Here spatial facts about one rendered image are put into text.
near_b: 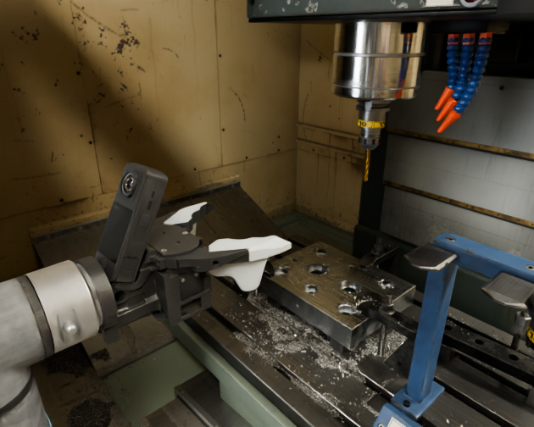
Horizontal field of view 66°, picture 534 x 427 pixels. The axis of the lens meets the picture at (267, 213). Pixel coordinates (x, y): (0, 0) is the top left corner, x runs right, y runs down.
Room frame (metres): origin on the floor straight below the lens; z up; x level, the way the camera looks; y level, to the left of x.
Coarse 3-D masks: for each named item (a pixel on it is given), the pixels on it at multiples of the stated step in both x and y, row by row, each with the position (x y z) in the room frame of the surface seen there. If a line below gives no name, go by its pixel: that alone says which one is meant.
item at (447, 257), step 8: (416, 248) 0.54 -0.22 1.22; (424, 248) 0.54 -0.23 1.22; (432, 248) 0.54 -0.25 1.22; (440, 248) 0.54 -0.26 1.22; (408, 256) 0.51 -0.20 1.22; (416, 256) 0.51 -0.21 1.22; (424, 256) 0.51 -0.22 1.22; (432, 256) 0.51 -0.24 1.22; (440, 256) 0.51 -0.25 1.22; (448, 256) 0.51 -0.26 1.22; (456, 256) 0.52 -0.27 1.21; (416, 264) 0.49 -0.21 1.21; (424, 264) 0.49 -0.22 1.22; (432, 264) 0.49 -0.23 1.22; (440, 264) 0.49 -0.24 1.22
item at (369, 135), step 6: (360, 132) 0.79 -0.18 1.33; (366, 132) 0.77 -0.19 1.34; (372, 132) 0.77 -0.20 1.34; (378, 132) 0.77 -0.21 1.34; (360, 138) 0.78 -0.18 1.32; (366, 138) 0.77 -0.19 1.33; (372, 138) 0.77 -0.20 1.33; (378, 138) 0.77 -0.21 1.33; (360, 144) 0.78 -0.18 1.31; (366, 144) 0.77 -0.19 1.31; (372, 144) 0.76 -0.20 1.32; (378, 144) 0.77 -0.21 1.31
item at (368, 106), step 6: (360, 102) 0.77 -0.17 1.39; (366, 102) 0.77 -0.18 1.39; (372, 102) 0.76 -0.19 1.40; (378, 102) 0.75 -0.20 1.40; (384, 102) 0.76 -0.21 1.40; (390, 102) 0.77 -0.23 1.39; (360, 108) 0.77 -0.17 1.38; (366, 108) 0.77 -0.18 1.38; (372, 108) 0.76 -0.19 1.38; (378, 108) 0.75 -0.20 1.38; (384, 108) 0.76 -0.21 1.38
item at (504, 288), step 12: (504, 276) 0.46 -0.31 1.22; (516, 276) 0.46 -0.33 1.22; (492, 288) 0.43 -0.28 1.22; (504, 288) 0.43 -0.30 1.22; (516, 288) 0.43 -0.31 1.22; (528, 288) 0.43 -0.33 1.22; (492, 300) 0.42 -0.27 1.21; (504, 300) 0.41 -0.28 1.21; (516, 300) 0.41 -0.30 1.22; (528, 300) 0.41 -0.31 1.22
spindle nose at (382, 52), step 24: (336, 24) 0.78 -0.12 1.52; (360, 24) 0.72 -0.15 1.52; (384, 24) 0.71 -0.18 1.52; (408, 24) 0.71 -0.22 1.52; (336, 48) 0.77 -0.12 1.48; (360, 48) 0.72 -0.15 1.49; (384, 48) 0.71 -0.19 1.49; (408, 48) 0.71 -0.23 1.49; (336, 72) 0.76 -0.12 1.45; (360, 72) 0.72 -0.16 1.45; (384, 72) 0.71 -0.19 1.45; (408, 72) 0.71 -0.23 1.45; (360, 96) 0.72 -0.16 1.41; (384, 96) 0.71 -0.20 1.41; (408, 96) 0.72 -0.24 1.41
